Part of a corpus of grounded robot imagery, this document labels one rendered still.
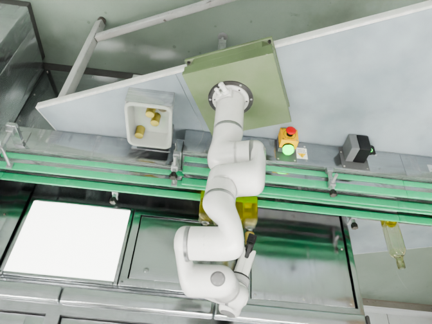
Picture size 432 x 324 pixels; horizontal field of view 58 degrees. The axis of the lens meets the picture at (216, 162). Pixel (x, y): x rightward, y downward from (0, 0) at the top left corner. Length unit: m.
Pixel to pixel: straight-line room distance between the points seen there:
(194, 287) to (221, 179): 0.28
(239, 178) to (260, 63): 0.41
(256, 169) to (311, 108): 0.55
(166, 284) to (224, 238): 0.62
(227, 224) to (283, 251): 0.78
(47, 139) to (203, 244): 0.98
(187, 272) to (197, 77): 0.64
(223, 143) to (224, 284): 0.40
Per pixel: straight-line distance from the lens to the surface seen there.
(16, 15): 2.20
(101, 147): 1.66
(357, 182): 1.62
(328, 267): 1.71
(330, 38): 1.36
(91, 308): 1.54
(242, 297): 1.27
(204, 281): 1.02
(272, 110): 1.39
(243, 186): 1.03
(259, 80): 1.30
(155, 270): 1.55
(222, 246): 0.94
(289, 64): 1.39
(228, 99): 1.28
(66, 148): 1.69
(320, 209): 1.69
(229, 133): 1.18
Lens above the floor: 1.88
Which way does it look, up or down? 41 degrees down
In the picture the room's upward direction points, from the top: 176 degrees counter-clockwise
